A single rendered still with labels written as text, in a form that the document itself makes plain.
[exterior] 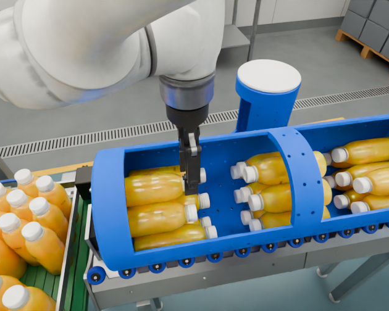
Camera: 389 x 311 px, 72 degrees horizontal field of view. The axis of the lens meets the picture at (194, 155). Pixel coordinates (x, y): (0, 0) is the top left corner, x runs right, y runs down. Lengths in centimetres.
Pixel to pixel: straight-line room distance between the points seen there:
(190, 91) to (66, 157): 216
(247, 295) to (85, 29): 164
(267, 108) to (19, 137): 230
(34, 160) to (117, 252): 209
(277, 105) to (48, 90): 102
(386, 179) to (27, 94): 76
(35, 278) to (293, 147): 74
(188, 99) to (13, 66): 22
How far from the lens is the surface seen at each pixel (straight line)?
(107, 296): 83
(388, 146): 90
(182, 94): 41
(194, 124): 46
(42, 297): 70
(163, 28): 34
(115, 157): 59
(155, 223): 61
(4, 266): 85
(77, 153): 250
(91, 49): 24
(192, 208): 62
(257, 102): 120
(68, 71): 27
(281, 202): 66
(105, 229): 55
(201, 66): 39
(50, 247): 76
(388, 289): 205
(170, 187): 60
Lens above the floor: 164
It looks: 46 degrees down
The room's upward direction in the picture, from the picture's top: straight up
